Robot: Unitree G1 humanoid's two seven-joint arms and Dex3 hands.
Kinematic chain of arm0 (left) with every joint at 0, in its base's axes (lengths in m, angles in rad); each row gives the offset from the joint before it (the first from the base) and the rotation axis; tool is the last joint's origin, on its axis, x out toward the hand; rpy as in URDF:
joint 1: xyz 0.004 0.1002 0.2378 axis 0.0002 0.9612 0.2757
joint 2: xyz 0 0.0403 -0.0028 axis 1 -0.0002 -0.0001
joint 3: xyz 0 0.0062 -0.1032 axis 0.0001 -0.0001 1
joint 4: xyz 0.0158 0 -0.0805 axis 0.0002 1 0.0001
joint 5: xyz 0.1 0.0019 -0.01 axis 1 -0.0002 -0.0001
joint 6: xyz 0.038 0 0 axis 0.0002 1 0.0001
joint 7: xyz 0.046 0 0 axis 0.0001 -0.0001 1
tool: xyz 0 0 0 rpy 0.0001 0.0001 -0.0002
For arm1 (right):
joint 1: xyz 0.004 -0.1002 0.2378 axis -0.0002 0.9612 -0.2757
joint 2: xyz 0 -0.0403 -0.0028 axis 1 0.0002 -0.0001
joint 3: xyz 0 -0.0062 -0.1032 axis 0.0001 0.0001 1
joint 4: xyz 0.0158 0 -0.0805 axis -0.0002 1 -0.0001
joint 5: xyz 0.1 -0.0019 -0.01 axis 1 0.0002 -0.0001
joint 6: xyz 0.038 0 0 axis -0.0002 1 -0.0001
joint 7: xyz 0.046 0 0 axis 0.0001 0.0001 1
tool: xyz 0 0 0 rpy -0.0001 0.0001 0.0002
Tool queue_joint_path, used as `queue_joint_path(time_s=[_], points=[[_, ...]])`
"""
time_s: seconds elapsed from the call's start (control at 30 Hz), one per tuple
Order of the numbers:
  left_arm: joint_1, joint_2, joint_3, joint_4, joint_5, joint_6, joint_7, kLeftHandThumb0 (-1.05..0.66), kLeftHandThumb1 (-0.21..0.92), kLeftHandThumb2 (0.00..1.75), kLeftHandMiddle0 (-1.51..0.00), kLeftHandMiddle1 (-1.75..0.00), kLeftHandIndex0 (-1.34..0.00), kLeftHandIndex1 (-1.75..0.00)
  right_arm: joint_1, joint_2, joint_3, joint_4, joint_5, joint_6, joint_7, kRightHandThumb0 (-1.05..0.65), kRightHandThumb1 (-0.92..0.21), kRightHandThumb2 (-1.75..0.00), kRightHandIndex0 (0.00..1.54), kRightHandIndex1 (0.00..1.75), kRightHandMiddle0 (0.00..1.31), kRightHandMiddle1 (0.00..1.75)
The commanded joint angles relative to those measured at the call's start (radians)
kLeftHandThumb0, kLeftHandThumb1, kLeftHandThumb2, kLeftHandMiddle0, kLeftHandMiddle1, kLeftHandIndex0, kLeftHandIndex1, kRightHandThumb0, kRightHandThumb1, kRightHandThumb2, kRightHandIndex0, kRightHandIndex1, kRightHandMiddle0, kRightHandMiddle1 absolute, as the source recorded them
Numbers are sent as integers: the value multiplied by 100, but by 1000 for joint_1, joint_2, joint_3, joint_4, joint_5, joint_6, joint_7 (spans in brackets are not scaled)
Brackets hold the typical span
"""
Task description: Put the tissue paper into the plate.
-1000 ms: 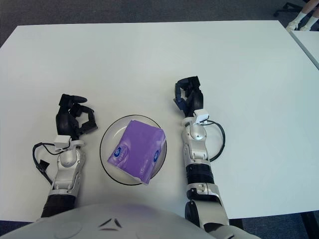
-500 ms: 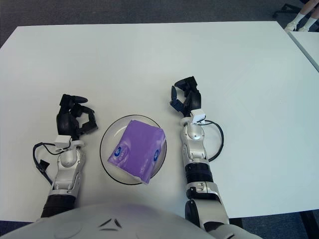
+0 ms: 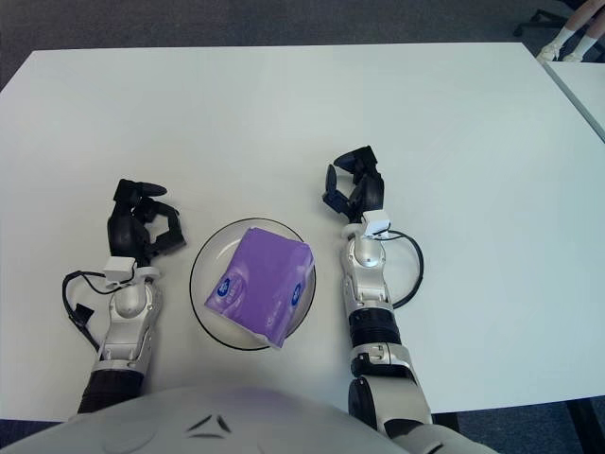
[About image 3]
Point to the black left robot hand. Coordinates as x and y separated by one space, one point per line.
124 234

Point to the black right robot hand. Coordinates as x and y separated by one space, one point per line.
371 191

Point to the purple tissue paper pack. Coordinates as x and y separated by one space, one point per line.
262 279

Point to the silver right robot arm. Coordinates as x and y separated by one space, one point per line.
373 293

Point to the white plate black rim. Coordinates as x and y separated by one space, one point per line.
215 250

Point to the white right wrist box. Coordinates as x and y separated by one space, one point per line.
377 223

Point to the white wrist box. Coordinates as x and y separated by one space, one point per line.
377 223
119 269

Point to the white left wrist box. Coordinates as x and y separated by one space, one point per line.
119 269

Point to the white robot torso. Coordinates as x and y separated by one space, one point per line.
212 425

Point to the white neighbouring table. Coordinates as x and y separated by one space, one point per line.
583 90

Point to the black office chair base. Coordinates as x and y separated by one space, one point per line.
539 16

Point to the black table leg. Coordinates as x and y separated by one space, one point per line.
588 425
448 422

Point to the person leg white sock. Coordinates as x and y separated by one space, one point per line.
586 42
562 38

